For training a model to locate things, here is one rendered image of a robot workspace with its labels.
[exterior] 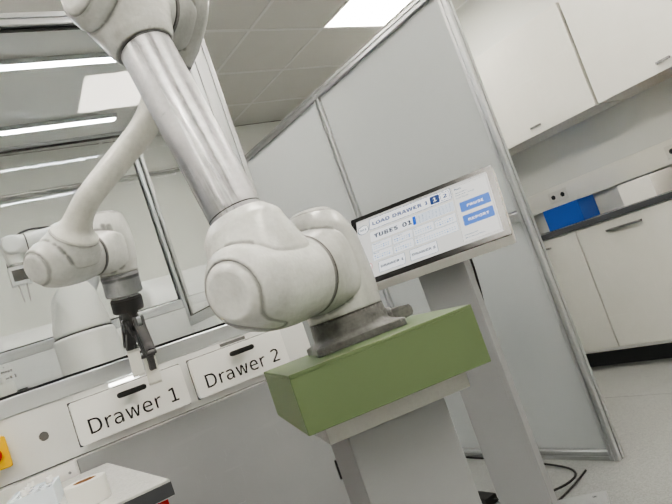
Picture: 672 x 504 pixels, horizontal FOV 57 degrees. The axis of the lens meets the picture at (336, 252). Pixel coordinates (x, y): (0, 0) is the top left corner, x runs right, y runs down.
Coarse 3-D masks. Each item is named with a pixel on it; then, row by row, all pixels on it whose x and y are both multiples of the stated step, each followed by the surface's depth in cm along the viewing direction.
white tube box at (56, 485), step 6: (54, 480) 126; (36, 486) 127; (42, 486) 123; (48, 486) 120; (54, 486) 119; (60, 486) 126; (18, 492) 126; (36, 492) 116; (42, 492) 116; (48, 492) 117; (54, 492) 117; (60, 492) 124; (12, 498) 120; (18, 498) 118; (24, 498) 115; (30, 498) 116; (36, 498) 116; (42, 498) 116; (48, 498) 117; (54, 498) 117; (60, 498) 121
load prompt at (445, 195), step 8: (440, 192) 207; (448, 192) 205; (424, 200) 208; (432, 200) 207; (440, 200) 205; (400, 208) 212; (408, 208) 210; (416, 208) 208; (424, 208) 206; (384, 216) 213; (392, 216) 211; (400, 216) 209; (376, 224) 213; (384, 224) 211
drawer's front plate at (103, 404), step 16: (176, 368) 167; (128, 384) 160; (160, 384) 164; (176, 384) 166; (80, 400) 154; (96, 400) 156; (112, 400) 157; (128, 400) 159; (144, 400) 161; (160, 400) 163; (80, 416) 153; (96, 416) 155; (112, 416) 156; (128, 416) 158; (144, 416) 160; (80, 432) 152; (96, 432) 154; (112, 432) 156
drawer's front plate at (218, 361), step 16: (256, 336) 181; (272, 336) 183; (224, 352) 175; (256, 352) 180; (272, 352) 182; (192, 368) 169; (208, 368) 172; (224, 368) 174; (272, 368) 181; (224, 384) 173
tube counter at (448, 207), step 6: (444, 204) 203; (450, 204) 202; (432, 210) 204; (438, 210) 203; (444, 210) 201; (450, 210) 200; (414, 216) 206; (420, 216) 205; (426, 216) 204; (432, 216) 202; (438, 216) 201; (402, 222) 207; (408, 222) 206; (414, 222) 205; (420, 222) 203; (402, 228) 206
